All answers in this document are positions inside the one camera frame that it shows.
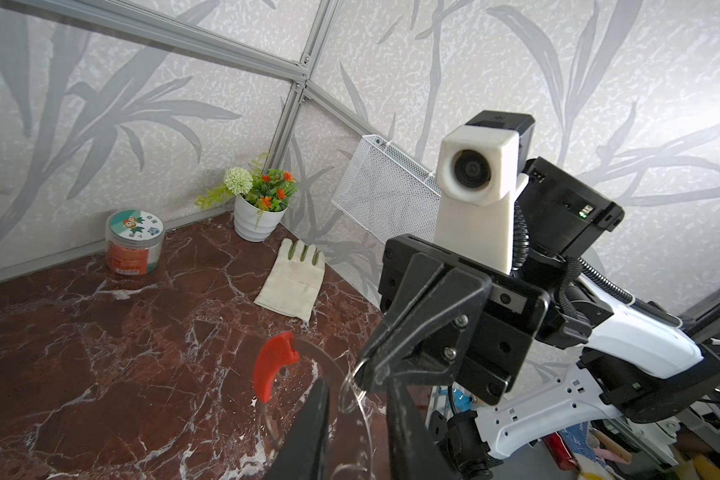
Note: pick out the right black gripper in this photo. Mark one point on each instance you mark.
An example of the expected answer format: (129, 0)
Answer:
(449, 319)

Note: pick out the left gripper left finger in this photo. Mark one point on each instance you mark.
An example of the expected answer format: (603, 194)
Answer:
(303, 453)

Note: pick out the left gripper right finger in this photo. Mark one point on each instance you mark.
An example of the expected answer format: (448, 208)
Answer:
(412, 450)

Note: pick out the metal keyring with red handle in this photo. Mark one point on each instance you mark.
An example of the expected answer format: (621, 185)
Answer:
(284, 372)

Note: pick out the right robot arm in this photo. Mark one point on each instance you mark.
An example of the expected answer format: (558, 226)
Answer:
(598, 354)

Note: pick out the cream work glove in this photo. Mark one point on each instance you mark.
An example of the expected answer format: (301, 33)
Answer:
(292, 287)

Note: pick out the white pot with flowers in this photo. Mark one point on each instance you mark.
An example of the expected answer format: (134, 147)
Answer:
(261, 196)

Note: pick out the white wire mesh basket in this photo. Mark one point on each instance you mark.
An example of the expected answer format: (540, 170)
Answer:
(387, 192)

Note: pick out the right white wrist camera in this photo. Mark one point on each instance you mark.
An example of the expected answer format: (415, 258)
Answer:
(480, 176)

